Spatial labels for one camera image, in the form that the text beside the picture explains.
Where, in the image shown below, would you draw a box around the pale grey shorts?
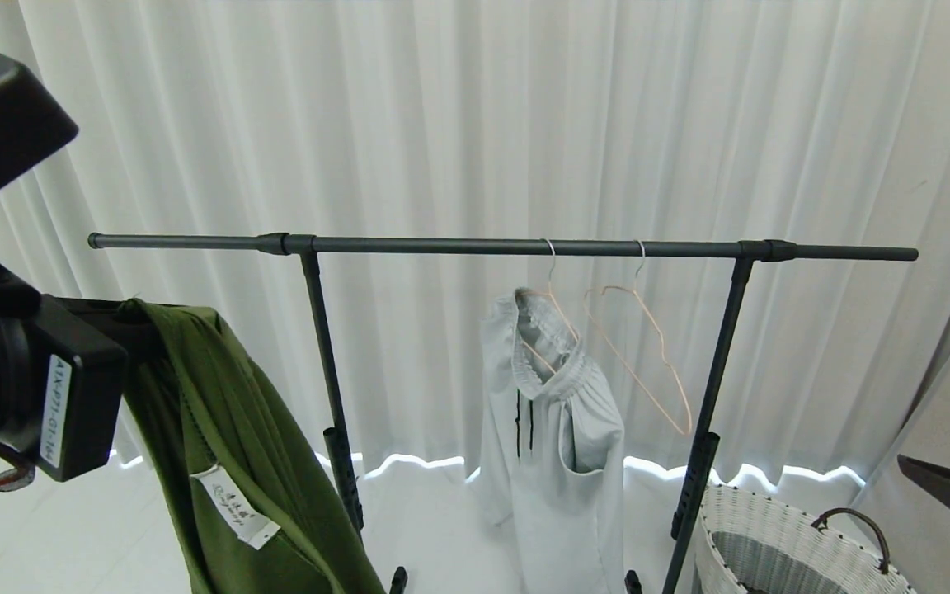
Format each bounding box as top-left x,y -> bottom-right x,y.
467,288 -> 627,594

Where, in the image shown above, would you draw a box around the white curtain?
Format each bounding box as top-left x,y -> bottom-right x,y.
0,0 -> 950,496

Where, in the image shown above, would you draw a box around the white laundry basket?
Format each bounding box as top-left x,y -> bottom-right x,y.
693,484 -> 918,594

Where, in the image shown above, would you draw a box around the pink clothes hanger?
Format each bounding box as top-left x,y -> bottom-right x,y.
516,238 -> 585,378
582,240 -> 694,437

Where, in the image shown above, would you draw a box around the black clothes rack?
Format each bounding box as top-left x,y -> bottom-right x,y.
87,233 -> 919,594

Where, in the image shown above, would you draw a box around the green garment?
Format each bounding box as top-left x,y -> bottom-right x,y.
116,299 -> 387,594

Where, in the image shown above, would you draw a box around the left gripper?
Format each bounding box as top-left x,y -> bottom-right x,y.
0,239 -> 129,483

